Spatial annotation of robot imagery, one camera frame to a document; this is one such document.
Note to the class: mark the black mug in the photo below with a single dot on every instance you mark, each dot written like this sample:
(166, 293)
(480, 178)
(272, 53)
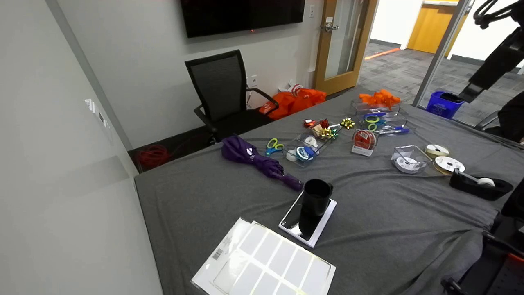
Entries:
(315, 206)

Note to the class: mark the small green blue scissors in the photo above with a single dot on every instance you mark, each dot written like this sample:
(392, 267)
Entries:
(274, 145)

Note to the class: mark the clear box with blue white ribbons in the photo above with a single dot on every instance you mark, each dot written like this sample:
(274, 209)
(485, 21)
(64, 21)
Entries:
(303, 152)

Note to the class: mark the orange plastic bag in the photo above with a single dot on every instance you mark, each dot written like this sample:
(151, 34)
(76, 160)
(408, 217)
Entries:
(292, 103)

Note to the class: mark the red gold green bows cluster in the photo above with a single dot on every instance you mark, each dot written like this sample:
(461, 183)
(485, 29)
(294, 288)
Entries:
(321, 131)

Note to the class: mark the black mesh office chair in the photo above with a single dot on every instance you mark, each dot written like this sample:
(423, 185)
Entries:
(222, 85)

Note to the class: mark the white box with black top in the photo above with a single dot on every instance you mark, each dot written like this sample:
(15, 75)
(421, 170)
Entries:
(292, 222)

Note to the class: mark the gold gift bow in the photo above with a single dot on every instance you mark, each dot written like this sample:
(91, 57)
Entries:
(348, 124)

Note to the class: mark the clear case with red ribbon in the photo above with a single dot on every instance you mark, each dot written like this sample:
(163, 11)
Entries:
(364, 142)

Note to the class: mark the white label sheet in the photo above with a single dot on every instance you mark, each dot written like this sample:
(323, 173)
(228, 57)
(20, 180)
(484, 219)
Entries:
(262, 263)

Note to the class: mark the clear plastic organizer tray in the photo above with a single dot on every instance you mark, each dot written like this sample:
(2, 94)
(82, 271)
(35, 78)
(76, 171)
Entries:
(382, 122)

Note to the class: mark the orange tissue paper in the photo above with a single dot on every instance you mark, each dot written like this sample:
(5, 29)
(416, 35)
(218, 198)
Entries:
(380, 99)

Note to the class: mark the blue capped pens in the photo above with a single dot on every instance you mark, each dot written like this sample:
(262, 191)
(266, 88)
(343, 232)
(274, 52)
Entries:
(393, 131)

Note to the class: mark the clear case with white ribbon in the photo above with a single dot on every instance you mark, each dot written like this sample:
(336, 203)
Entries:
(408, 160)

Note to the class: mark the gray table cloth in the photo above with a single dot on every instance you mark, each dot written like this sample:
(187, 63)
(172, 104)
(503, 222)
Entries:
(393, 219)

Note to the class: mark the small cream ribbon spool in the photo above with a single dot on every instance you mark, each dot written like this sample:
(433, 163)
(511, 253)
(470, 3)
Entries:
(436, 150)

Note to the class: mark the blue bin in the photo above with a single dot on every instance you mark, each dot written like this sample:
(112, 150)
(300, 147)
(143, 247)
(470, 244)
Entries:
(443, 104)

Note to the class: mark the large white ribbon spool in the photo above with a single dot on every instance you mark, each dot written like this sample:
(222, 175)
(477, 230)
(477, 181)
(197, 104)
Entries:
(449, 165)

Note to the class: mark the yellow wooden door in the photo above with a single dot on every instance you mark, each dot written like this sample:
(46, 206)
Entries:
(431, 27)

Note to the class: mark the black tape dispenser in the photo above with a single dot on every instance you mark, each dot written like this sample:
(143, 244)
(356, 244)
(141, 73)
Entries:
(477, 190)

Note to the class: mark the white wall outlet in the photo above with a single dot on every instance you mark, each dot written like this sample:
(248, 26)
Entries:
(254, 80)

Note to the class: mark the black wall television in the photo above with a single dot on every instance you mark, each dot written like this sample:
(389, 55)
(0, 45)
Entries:
(240, 16)

